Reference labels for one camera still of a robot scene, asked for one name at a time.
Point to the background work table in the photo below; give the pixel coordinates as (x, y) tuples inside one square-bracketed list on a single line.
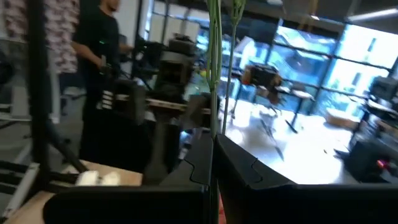
[(264, 77)]

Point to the patterned curtain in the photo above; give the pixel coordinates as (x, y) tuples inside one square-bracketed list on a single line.
[(62, 31)]

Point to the pink flower sprig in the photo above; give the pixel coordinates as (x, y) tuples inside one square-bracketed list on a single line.
[(214, 62)]

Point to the long ceiling light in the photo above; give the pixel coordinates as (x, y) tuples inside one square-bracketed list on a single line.
[(373, 15)]

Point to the cardboard box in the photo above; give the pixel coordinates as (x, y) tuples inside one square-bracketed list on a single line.
[(342, 118)]

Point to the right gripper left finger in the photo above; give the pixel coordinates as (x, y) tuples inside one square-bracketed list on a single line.
[(140, 205)]

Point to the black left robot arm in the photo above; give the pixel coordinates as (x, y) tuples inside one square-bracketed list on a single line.
[(174, 77)]

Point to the person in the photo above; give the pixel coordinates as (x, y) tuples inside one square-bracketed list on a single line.
[(96, 46)]

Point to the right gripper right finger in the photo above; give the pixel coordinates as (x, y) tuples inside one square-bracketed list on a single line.
[(280, 205)]

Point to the white tulip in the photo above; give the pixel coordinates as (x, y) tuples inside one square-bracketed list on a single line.
[(87, 178), (110, 178)]

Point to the black equipment with red light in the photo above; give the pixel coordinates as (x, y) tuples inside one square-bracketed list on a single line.
[(373, 149)]

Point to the black vertical post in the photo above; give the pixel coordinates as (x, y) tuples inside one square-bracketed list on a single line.
[(38, 93)]

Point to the large window wall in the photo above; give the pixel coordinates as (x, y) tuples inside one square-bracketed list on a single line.
[(357, 46)]

